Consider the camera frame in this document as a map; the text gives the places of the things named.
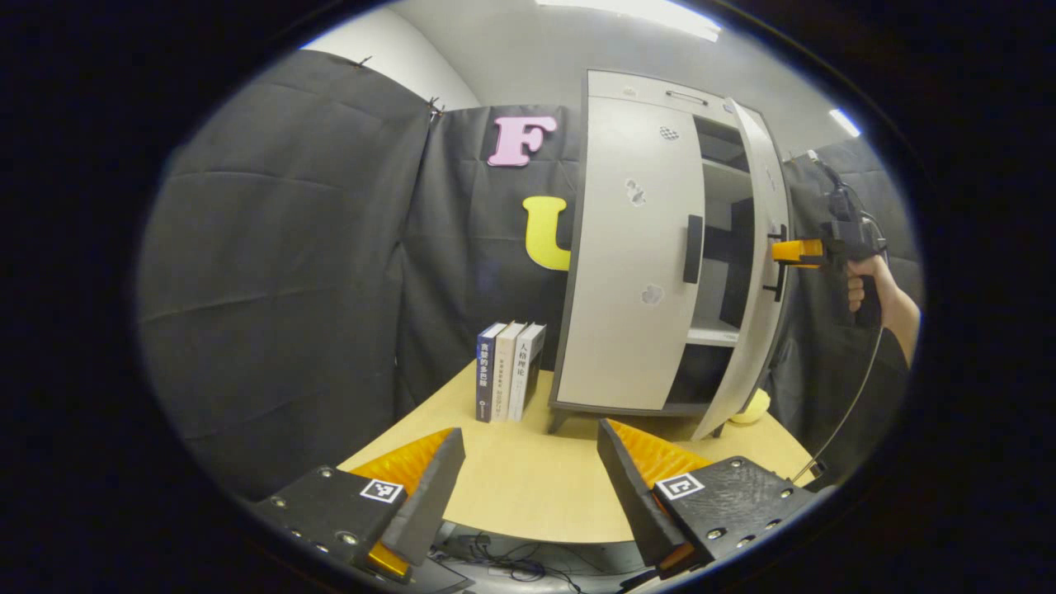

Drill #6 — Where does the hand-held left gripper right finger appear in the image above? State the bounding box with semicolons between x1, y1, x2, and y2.
596;418;822;578

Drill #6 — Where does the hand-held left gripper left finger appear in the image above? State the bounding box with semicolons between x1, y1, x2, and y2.
247;427;467;582

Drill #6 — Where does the black door handle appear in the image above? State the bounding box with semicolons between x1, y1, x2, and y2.
683;214;705;285
763;223;790;303

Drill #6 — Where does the grey double-door shoe cabinet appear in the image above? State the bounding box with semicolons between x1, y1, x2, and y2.
549;70;797;442

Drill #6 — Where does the cabinet door with cube stickers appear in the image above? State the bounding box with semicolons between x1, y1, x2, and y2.
691;99;794;441

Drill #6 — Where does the cabinet door with checkered sticker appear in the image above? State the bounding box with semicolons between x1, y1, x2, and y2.
554;97;706;413

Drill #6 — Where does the grey cabinet drawer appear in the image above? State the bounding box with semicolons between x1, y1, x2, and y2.
587;71;743;112

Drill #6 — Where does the blue book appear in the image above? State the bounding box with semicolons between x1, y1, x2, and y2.
476;322;508;424

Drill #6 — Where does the beige book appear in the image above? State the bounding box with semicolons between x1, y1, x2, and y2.
493;321;529;423

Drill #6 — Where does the yellow round sponge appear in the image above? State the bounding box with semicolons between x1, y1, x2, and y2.
728;388;772;426

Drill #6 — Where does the white book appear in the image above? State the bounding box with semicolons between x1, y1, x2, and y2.
508;323;547;422

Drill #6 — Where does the black backdrop cloth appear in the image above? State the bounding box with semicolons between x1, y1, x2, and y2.
136;49;925;504

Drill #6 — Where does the large ceiling light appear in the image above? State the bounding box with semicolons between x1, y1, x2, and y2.
536;0;723;42

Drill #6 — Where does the black cable bundle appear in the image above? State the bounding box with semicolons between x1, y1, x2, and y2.
445;532;578;592

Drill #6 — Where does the thin grey gripper cable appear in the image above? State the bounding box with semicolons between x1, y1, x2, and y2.
790;326;885;486

